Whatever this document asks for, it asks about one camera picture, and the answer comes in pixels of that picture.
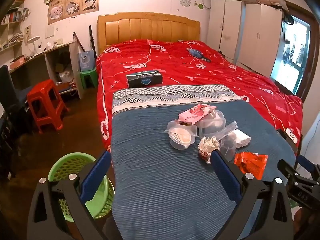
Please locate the wide white wardrobe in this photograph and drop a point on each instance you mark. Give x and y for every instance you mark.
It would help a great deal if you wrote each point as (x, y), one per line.
(260, 37)

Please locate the cartoon wall poster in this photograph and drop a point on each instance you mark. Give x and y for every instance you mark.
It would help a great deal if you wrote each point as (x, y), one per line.
(72, 5)

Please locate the small clear plastic cup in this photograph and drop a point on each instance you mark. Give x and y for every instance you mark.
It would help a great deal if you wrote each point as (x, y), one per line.
(228, 146)

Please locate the black sheathed sword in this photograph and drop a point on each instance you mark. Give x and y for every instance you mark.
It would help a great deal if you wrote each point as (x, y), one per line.
(92, 40)

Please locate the pink snack wrapper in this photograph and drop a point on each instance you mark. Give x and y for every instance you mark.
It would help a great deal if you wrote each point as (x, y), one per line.
(193, 113)

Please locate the wooden bed headboard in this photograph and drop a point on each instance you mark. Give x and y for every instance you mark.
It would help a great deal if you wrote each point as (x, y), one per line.
(150, 27)

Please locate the green plastic stool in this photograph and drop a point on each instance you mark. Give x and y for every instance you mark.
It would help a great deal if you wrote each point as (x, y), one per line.
(88, 75)

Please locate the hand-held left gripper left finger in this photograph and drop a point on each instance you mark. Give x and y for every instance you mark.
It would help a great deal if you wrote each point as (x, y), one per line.
(96, 172)

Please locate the rectangular clear plastic container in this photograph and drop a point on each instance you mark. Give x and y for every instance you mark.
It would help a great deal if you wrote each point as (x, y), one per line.
(212, 127)

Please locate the black tissue box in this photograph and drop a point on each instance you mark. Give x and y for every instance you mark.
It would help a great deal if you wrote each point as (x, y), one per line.
(143, 78)

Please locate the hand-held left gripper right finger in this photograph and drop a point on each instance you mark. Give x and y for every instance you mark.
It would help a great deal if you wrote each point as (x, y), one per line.
(222, 175)

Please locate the window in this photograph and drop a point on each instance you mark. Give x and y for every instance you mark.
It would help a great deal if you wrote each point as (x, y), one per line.
(290, 55)

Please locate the black office chair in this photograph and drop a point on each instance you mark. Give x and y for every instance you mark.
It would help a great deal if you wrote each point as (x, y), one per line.
(10, 92)

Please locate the round clear plastic container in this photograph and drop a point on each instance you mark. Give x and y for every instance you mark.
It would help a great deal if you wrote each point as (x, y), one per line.
(180, 136)

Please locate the brown wooden stick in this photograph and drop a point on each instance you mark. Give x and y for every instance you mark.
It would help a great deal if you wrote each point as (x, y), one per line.
(78, 41)

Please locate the narrow white wardrobe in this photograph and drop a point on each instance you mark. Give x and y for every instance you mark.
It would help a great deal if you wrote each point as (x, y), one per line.
(225, 27)

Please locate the red patterned blanket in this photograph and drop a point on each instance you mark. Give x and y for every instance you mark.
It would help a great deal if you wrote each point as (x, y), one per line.
(175, 62)

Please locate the white plastic bag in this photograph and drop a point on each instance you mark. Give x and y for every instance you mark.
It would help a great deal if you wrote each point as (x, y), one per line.
(65, 76)

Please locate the small patterned round sticker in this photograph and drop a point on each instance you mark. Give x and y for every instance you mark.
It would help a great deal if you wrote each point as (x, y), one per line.
(185, 0)

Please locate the white tissue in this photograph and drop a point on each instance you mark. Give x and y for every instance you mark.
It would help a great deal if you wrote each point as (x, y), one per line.
(240, 137)

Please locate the blue toy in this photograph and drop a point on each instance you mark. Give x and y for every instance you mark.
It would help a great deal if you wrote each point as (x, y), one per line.
(196, 53)

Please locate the blue paper bag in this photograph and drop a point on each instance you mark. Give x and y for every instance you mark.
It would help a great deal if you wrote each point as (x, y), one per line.
(87, 61)

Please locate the white desk lamp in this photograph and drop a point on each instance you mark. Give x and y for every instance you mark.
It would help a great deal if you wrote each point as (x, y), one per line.
(33, 42)

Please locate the orange foil wrapper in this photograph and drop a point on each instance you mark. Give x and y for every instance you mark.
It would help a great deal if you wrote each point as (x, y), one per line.
(250, 163)

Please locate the wall bookshelf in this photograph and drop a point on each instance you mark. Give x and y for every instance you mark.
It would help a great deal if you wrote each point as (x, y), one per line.
(12, 22)

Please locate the crumpled white paper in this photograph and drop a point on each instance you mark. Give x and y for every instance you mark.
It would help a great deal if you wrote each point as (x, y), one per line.
(207, 145)

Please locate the blue striped mat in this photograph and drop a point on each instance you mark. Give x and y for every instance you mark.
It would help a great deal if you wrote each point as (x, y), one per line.
(155, 180)

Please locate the green plastic basket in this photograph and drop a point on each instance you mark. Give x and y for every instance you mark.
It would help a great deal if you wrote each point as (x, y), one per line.
(67, 165)

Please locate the wooden desk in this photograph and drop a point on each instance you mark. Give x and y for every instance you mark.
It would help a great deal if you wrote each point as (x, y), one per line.
(73, 62)

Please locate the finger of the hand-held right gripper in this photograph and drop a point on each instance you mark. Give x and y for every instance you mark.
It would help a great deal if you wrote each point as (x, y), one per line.
(287, 170)
(308, 164)

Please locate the red plastic stool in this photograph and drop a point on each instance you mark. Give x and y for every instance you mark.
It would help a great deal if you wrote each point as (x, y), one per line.
(45, 97)

